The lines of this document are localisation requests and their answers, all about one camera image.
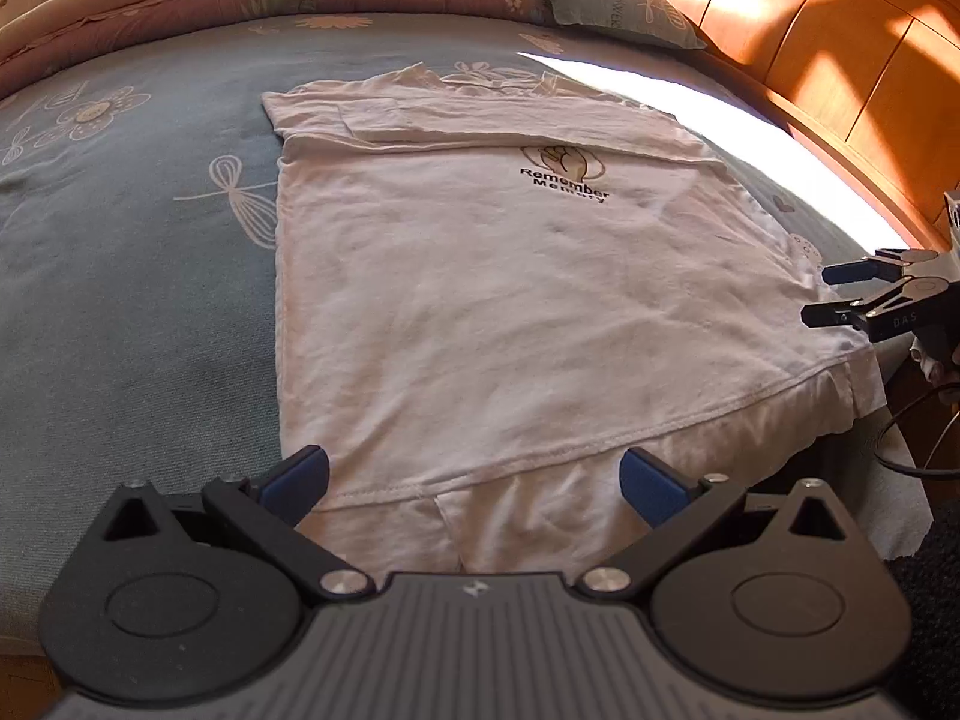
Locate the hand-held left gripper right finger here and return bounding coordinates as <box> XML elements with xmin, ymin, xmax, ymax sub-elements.
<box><xmin>574</xmin><ymin>446</ymin><xmax>851</xmax><ymax>606</ymax></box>

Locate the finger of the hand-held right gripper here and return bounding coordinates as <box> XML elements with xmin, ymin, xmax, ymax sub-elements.
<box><xmin>801</xmin><ymin>277</ymin><xmax>942</xmax><ymax>331</ymax></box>
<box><xmin>823</xmin><ymin>249</ymin><xmax>931</xmax><ymax>286</ymax></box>

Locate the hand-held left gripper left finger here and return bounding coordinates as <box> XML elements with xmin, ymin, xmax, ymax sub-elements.
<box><xmin>100</xmin><ymin>444</ymin><xmax>377</xmax><ymax>606</ymax></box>

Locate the white long-sleeve shirt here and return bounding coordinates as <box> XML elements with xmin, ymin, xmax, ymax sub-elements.
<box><xmin>259</xmin><ymin>64</ymin><xmax>886</xmax><ymax>578</ymax></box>

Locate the grey cloth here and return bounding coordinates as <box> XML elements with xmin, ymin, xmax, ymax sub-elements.
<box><xmin>810</xmin><ymin>360</ymin><xmax>935</xmax><ymax>563</ymax></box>

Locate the wooden headboard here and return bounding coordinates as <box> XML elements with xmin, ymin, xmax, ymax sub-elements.
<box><xmin>611</xmin><ymin>0</ymin><xmax>960</xmax><ymax>252</ymax></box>

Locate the person's black fleece jacket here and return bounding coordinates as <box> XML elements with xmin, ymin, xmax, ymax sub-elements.
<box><xmin>889</xmin><ymin>502</ymin><xmax>960</xmax><ymax>720</ymax></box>

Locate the blue floral pillow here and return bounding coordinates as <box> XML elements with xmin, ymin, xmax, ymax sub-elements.
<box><xmin>532</xmin><ymin>0</ymin><xmax>706</xmax><ymax>50</ymax></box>

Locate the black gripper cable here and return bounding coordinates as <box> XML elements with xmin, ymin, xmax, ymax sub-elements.
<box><xmin>874</xmin><ymin>390</ymin><xmax>960</xmax><ymax>477</ymax></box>

